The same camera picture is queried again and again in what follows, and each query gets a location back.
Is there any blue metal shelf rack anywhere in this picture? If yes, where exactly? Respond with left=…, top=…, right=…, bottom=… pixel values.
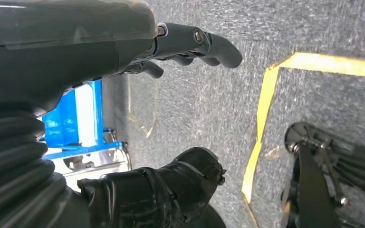
left=39, top=80, right=128, bottom=161

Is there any black robot leg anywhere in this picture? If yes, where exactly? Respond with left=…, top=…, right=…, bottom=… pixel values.
left=280, top=122, right=365, bottom=228

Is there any yellow floor tape square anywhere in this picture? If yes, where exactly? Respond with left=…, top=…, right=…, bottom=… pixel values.
left=241, top=53, right=365, bottom=228

